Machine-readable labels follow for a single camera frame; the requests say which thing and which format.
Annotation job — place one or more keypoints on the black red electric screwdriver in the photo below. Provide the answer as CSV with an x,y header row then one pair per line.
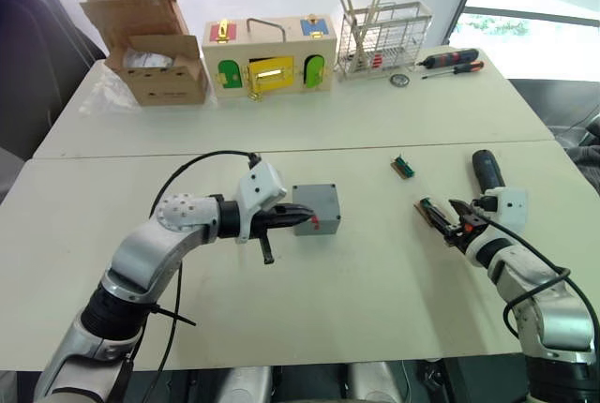
x,y
450,57

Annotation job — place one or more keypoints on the wooden lock box coloured doors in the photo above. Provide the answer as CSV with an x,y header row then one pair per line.
x,y
272,54

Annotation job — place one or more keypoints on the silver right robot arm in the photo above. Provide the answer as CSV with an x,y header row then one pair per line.
x,y
548,309

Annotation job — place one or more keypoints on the small red part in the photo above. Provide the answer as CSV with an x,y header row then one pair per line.
x,y
315,221

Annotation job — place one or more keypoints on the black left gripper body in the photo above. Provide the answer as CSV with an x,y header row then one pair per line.
x,y
263,224

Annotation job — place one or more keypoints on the clear plastic sheet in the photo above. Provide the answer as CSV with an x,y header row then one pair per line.
x,y
105,91

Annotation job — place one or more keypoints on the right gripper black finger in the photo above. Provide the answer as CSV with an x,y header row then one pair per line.
x,y
460,211
445,224

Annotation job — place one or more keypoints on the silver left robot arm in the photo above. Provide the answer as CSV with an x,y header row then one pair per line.
x,y
145,253

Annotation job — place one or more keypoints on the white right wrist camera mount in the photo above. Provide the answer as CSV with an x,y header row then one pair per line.
x,y
508,208

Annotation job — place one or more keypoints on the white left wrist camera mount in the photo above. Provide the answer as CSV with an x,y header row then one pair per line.
x,y
260,185

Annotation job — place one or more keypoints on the long brown circuit board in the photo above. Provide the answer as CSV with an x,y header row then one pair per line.
x,y
424,212

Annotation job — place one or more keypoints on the round metal disc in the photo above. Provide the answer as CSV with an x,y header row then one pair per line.
x,y
400,80

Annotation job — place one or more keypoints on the small red item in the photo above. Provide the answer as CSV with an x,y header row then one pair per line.
x,y
378,61

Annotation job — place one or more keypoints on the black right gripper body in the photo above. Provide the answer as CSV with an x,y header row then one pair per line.
x,y
466,230

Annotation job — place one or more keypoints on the grey plastic junction box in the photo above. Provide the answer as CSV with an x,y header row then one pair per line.
x,y
316,204

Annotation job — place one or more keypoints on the grey rounded shape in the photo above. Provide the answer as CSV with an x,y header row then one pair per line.
x,y
250,386

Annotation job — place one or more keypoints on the orange black hand screwdriver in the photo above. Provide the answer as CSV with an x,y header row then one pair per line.
x,y
461,68

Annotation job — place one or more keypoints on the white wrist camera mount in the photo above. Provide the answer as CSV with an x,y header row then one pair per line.
x,y
260,185
508,208

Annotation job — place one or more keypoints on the dark blue electric screwdriver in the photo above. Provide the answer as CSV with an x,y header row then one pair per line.
x,y
487,171

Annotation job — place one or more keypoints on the open brown cardboard box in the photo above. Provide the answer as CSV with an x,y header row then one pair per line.
x,y
159,79

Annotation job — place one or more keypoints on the small green circuit board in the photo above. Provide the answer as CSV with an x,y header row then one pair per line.
x,y
401,167

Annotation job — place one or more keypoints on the black chair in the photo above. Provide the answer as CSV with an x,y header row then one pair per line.
x,y
33,70

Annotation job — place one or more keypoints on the clear plastic bag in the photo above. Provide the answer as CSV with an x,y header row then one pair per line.
x,y
147,58

